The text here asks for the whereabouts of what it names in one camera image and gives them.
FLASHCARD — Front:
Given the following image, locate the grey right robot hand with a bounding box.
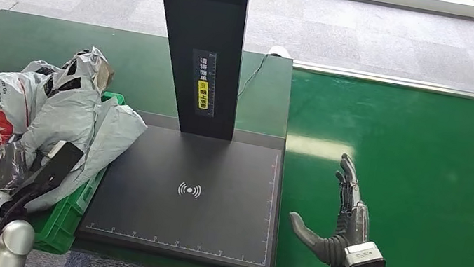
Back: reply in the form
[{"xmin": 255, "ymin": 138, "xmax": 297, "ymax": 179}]
[{"xmin": 282, "ymin": 146, "xmax": 383, "ymax": 267}]

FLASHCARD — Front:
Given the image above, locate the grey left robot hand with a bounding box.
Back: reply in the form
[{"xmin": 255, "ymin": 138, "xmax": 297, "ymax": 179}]
[{"xmin": 0, "ymin": 139, "xmax": 37, "ymax": 200}]

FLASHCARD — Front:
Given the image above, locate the grey package with black print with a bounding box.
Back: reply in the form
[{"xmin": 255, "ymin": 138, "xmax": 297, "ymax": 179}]
[{"xmin": 10, "ymin": 36, "xmax": 119, "ymax": 165}]

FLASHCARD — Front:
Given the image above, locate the green conveyor belt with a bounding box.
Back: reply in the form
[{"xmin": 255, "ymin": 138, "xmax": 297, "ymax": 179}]
[{"xmin": 262, "ymin": 67, "xmax": 474, "ymax": 267}]

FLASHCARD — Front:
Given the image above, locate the grey package with QR code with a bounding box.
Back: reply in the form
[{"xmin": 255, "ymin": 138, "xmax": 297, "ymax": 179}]
[{"xmin": 20, "ymin": 90, "xmax": 151, "ymax": 229}]

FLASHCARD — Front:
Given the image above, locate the black inbound scanner machine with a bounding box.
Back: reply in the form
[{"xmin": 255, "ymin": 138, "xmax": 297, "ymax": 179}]
[{"xmin": 73, "ymin": 0, "xmax": 317, "ymax": 267}]

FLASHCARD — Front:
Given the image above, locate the white conveyor roller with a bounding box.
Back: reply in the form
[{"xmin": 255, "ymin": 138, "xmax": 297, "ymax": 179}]
[{"xmin": 267, "ymin": 44, "xmax": 294, "ymax": 60}]

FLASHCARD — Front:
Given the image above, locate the green plastic crate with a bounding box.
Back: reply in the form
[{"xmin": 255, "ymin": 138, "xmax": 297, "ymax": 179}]
[{"xmin": 0, "ymin": 75, "xmax": 127, "ymax": 262}]

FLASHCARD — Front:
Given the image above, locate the yellow arrow label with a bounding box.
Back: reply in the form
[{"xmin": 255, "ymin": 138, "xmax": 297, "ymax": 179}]
[{"xmin": 194, "ymin": 80, "xmax": 213, "ymax": 111}]

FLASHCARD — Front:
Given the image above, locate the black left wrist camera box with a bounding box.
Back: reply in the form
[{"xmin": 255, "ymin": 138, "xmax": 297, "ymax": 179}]
[{"xmin": 19, "ymin": 135, "xmax": 86, "ymax": 205}]

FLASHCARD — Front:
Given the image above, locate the silver conveyor side rail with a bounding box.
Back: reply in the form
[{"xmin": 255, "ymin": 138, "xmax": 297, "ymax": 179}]
[{"xmin": 290, "ymin": 59, "xmax": 474, "ymax": 100}]

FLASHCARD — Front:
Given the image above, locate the thin dark cable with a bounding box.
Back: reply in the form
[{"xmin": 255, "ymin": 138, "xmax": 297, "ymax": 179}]
[{"xmin": 236, "ymin": 50, "xmax": 270, "ymax": 103}]

